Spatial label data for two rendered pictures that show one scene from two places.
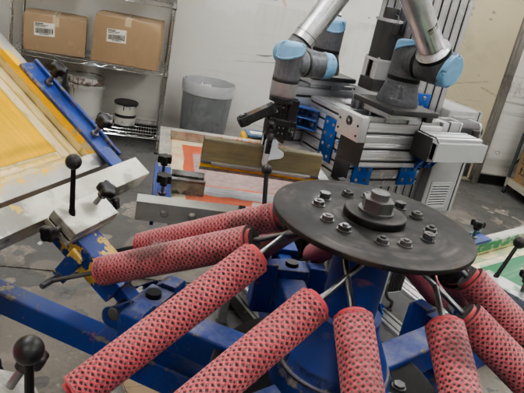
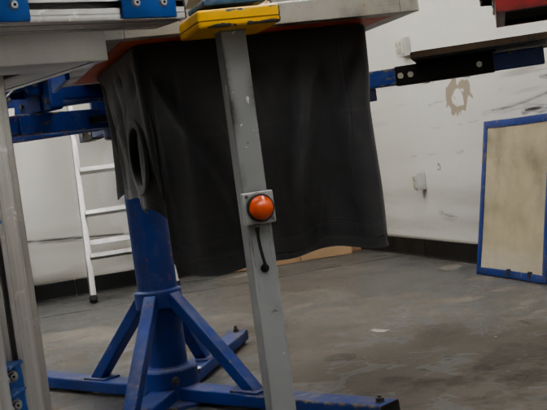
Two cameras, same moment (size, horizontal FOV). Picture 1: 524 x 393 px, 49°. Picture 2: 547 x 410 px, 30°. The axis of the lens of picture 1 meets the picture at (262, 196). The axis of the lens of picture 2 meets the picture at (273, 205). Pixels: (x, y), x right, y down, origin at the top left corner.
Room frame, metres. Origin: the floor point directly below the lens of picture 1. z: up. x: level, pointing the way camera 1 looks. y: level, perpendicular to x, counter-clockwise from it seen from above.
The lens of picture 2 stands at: (3.98, -0.02, 0.73)
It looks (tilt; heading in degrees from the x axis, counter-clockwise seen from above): 3 degrees down; 175
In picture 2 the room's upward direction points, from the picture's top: 8 degrees counter-clockwise
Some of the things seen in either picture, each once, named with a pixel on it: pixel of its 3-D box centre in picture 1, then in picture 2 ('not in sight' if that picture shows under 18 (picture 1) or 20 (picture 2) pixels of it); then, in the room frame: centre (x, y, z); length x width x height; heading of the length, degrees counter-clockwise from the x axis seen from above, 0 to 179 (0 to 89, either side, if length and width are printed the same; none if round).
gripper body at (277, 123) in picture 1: (280, 117); not in sight; (1.64, -0.01, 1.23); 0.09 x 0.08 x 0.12; 103
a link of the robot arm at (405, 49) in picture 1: (410, 58); not in sight; (2.11, -0.42, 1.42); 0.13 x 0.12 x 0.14; 38
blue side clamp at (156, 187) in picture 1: (161, 192); not in sight; (1.52, 0.28, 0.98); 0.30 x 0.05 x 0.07; 13
